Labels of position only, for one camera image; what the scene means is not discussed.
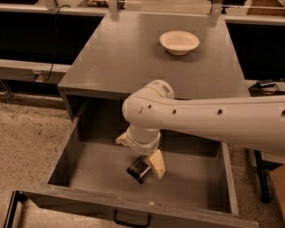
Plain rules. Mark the black metal stand leg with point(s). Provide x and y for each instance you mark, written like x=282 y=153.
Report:
x=262 y=166

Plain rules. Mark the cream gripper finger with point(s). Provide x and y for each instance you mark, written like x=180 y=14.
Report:
x=121 y=140
x=156 y=163

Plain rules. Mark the grey cabinet counter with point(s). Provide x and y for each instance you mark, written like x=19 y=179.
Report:
x=124 y=54

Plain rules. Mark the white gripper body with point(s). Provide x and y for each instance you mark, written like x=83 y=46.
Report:
x=144 y=147

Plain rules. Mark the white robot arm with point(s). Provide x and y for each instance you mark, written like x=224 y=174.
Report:
x=254 y=122

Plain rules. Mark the grey metal rail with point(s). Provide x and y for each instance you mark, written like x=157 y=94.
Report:
x=32 y=71

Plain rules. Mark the black drawer handle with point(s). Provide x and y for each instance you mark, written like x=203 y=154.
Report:
x=129 y=223

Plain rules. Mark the black metal frame left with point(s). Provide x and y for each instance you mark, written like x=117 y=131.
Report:
x=16 y=198

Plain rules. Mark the black device on rail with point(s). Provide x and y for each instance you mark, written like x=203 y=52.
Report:
x=265 y=88

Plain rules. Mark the open grey top drawer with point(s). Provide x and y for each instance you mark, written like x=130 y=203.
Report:
x=90 y=178

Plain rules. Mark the white bowl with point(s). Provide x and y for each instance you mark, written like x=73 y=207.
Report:
x=178 y=42

